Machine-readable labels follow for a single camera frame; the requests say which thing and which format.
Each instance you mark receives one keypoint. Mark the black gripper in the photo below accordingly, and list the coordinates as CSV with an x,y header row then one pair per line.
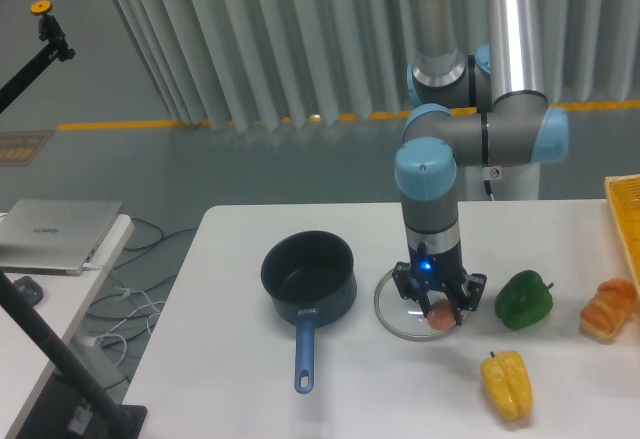
x,y
439,272

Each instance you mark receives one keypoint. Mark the brown egg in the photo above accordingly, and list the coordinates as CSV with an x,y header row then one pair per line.
x,y
441,315

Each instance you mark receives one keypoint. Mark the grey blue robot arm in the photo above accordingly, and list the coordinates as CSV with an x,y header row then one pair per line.
x,y
485,110

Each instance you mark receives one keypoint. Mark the glass lid with blue knob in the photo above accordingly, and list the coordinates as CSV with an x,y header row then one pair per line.
x,y
404,318

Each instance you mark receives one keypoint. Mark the green bell pepper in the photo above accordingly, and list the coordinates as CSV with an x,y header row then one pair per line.
x,y
524,300

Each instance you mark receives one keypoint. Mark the yellow bell pepper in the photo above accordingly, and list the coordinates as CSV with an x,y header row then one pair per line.
x,y
507,384

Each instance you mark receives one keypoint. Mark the orange croissant bread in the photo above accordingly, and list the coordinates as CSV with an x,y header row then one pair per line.
x,y
608,310

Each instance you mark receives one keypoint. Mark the yellow woven basket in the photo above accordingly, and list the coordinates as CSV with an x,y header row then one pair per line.
x,y
622,195

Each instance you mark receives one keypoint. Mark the white curtain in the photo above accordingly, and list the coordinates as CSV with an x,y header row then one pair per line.
x,y
247,62

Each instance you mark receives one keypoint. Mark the silver laptop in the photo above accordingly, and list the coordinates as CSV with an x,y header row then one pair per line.
x,y
55,237

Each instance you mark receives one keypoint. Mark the white side table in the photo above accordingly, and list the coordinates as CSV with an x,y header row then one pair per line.
x,y
25,369

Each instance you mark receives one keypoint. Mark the dark saucepan with blue handle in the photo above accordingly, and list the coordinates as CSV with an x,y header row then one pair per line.
x,y
311,281

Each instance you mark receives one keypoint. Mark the black camera stand pole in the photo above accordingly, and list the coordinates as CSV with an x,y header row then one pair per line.
x,y
120,421

